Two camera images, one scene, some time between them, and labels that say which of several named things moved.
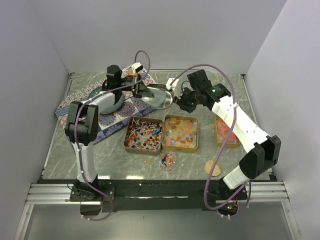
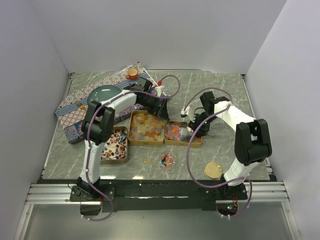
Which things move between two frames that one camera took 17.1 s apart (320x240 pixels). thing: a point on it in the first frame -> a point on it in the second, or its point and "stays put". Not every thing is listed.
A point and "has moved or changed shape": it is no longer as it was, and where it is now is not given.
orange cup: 130,71 stays put
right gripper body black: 188,100 -> 199,119
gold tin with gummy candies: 222,129 -> 172,136
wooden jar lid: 208,166 stays put
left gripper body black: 131,85 -> 151,103
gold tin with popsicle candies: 180,133 -> 144,129
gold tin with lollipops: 144,135 -> 115,150
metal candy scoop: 162,98 has moved or changed shape
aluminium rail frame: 59,193 stays put
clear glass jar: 167,160 stays put
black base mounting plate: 154,195 stays put
